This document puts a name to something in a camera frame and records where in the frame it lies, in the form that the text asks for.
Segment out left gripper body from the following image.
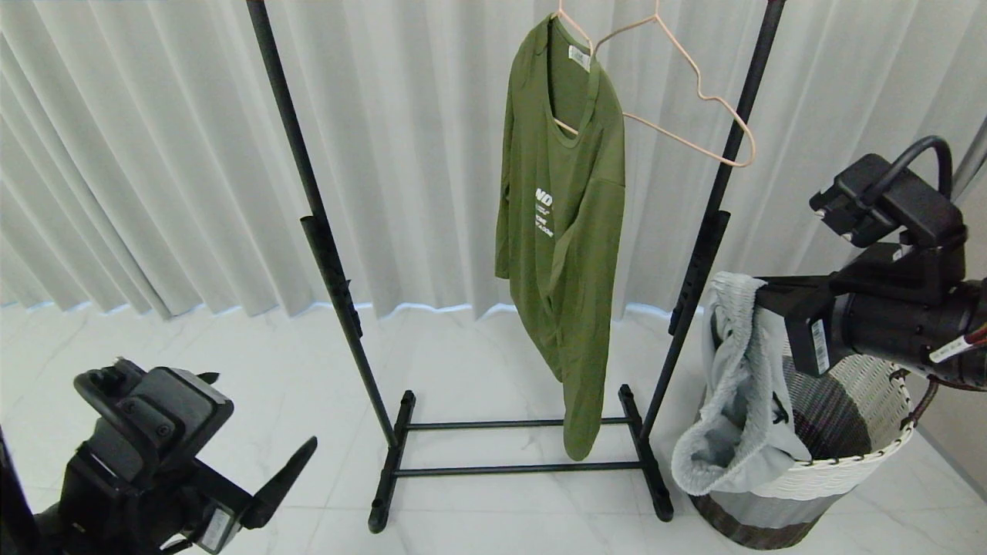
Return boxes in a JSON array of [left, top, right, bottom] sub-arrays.
[[31, 432, 259, 555]]

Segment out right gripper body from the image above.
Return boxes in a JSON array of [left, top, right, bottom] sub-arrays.
[[785, 266, 987, 378]]

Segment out pale grey shorts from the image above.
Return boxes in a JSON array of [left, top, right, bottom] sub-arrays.
[[671, 271, 812, 496]]

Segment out pink clothes hanger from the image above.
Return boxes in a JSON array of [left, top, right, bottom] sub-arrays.
[[552, 0, 595, 138], [592, 0, 757, 169]]

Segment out green printed T-shirt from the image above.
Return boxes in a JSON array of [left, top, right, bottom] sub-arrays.
[[495, 14, 627, 462]]

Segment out white laundry basket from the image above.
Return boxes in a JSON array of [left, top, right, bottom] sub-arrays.
[[689, 339, 938, 550]]

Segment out black clothes rack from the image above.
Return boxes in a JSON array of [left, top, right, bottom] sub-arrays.
[[245, 0, 787, 534]]

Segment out white curtain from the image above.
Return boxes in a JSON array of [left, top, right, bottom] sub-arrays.
[[0, 0, 987, 321]]

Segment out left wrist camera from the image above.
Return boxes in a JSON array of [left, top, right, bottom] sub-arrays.
[[73, 357, 236, 496]]

